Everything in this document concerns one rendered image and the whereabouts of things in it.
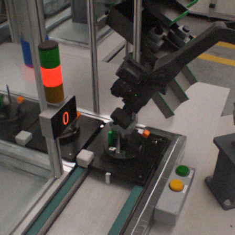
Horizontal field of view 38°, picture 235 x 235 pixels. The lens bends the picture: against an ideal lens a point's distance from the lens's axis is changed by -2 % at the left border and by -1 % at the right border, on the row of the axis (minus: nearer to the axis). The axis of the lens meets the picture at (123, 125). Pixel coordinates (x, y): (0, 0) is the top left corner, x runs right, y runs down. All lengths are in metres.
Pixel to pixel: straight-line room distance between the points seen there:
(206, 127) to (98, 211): 0.65
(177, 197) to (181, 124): 0.51
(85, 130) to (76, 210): 0.33
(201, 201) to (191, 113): 0.51
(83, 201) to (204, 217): 0.39
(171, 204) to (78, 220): 0.28
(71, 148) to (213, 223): 0.54
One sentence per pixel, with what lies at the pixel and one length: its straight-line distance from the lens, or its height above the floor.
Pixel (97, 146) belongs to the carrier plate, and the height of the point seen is 0.97.
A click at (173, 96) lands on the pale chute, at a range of 1.38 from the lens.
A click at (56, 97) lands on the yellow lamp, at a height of 1.28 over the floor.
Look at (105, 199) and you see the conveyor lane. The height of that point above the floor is 0.92.
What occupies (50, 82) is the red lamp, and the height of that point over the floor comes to 1.32.
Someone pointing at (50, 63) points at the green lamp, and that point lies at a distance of 0.85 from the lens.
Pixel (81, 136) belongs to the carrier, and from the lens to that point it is 1.25.
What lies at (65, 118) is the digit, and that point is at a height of 1.20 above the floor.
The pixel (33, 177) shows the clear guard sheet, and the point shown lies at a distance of 1.01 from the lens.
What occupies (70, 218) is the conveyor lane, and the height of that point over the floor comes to 0.92.
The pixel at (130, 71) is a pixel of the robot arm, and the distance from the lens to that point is 0.96.
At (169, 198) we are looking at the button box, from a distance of 1.05.
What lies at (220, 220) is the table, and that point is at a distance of 1.16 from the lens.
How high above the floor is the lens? 1.76
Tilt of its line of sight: 38 degrees down
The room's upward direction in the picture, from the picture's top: straight up
